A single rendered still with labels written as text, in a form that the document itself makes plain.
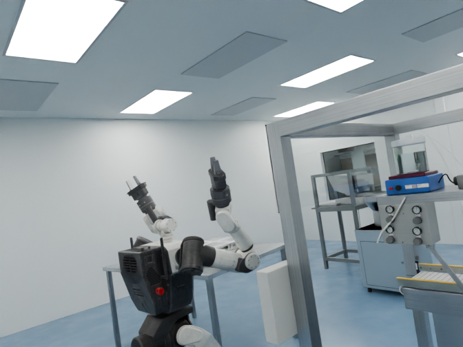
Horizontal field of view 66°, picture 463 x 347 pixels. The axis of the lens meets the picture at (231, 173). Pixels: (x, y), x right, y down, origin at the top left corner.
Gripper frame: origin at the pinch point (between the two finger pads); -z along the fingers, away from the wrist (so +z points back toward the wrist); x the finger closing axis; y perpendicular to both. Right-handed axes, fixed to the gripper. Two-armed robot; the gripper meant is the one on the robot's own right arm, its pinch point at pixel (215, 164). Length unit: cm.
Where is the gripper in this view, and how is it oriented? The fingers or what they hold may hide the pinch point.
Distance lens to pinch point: 152.9
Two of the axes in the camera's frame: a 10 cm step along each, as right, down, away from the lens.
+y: 9.4, -2.6, 2.4
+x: -3.1, -3.1, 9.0
